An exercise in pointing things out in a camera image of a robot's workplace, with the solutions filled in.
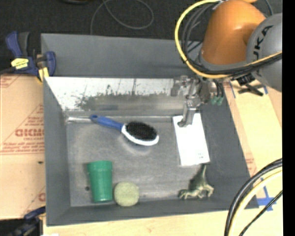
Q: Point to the white flat box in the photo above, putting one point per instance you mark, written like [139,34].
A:
[193,144]

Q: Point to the pale green round sponge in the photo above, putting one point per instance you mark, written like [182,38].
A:
[126,194]

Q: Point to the brown cardboard board red print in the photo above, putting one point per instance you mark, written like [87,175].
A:
[19,181]

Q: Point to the green plastic cup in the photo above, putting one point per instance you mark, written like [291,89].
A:
[100,181]

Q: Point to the grey metal bin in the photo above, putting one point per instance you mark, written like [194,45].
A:
[147,171]

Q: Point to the blue and white hair brush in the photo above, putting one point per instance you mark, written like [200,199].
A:
[140,133]

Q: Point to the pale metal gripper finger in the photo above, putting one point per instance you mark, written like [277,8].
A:
[191,117]
[184,118]

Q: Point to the green toy dinosaur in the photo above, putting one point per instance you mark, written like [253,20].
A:
[197,187]

